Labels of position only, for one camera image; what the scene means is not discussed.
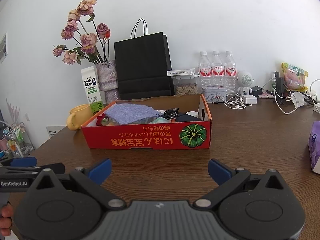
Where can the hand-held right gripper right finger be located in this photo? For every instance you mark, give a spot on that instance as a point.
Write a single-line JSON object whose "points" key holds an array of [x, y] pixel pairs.
{"points": [[218, 171]]}

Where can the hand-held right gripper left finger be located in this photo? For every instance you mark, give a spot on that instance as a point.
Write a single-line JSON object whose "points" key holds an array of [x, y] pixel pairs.
{"points": [[101, 171]]}

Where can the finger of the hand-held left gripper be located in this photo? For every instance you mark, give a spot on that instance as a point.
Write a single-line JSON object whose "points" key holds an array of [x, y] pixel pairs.
{"points": [[51, 167], [23, 161]]}

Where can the red cardboard box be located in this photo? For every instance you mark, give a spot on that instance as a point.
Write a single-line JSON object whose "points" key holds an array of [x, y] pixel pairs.
{"points": [[150, 137]]}

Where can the navy zip case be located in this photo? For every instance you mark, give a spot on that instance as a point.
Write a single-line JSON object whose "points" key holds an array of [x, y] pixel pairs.
{"points": [[186, 118]]}

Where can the purple cloth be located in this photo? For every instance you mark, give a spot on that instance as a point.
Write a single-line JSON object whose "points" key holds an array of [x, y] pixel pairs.
{"points": [[130, 113]]}

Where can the plastic bundle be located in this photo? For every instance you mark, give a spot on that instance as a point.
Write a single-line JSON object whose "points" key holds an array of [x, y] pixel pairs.
{"points": [[155, 120]]}

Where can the person's left hand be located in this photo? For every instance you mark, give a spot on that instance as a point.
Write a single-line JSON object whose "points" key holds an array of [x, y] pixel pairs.
{"points": [[5, 216]]}

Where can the yellow mug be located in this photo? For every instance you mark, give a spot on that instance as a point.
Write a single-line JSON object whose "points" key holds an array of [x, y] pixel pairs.
{"points": [[77, 116]]}

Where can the white earphones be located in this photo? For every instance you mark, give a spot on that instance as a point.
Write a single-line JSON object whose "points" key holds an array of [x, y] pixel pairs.
{"points": [[237, 106]]}

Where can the white printed tin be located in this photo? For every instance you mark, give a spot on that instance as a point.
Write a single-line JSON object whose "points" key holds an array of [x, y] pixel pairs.
{"points": [[213, 94]]}

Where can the white charger box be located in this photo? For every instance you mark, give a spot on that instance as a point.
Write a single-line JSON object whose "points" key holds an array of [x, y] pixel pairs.
{"points": [[250, 99]]}

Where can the white green milk carton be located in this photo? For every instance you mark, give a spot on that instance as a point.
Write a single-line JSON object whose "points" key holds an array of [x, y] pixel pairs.
{"points": [[91, 87]]}

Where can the black power adapter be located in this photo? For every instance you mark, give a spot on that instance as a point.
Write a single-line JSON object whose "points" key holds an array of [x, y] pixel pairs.
{"points": [[256, 90]]}

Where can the clear seed container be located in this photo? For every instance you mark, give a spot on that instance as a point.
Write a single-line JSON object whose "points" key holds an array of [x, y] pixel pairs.
{"points": [[185, 88]]}

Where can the purple speckled vase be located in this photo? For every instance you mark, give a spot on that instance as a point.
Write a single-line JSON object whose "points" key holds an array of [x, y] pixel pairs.
{"points": [[107, 77]]}

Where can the white robot speaker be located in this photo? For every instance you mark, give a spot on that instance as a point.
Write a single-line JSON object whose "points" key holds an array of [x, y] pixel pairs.
{"points": [[245, 79]]}

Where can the water bottle red label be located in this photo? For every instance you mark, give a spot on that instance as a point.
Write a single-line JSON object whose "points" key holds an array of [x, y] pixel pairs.
{"points": [[230, 72], [217, 71], [205, 72]]}

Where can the purple tissue pack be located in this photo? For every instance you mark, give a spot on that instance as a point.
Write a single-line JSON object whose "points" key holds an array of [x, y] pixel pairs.
{"points": [[315, 147]]}

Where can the black stand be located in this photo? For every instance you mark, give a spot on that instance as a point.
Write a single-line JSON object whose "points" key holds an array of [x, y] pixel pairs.
{"points": [[280, 85]]}

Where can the flat white box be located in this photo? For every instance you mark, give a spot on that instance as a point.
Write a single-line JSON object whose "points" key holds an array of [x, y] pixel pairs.
{"points": [[181, 72]]}

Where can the white face mask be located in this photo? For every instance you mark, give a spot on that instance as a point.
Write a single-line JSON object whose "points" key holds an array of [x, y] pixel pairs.
{"points": [[298, 99]]}

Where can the black paper bag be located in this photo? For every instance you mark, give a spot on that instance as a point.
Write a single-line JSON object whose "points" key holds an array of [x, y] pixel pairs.
{"points": [[142, 65]]}

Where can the white power adapter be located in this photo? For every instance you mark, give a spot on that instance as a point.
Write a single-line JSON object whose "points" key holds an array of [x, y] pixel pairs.
{"points": [[317, 107]]}

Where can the yellow pink snack bag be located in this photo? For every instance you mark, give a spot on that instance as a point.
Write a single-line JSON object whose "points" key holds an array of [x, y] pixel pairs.
{"points": [[293, 77]]}

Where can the dried rose bouquet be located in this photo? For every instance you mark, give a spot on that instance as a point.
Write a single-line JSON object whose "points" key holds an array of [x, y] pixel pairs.
{"points": [[87, 40]]}

